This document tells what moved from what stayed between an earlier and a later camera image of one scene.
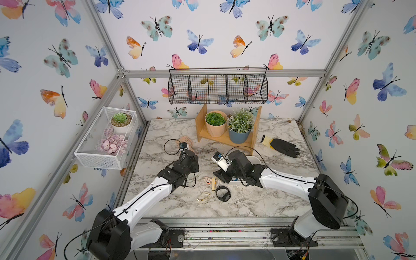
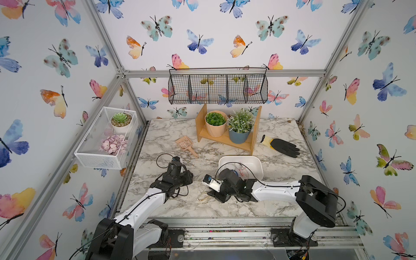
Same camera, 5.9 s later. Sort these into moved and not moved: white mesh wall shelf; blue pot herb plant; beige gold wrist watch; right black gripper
Moved: right black gripper
Not moved: white mesh wall shelf; beige gold wrist watch; blue pot herb plant
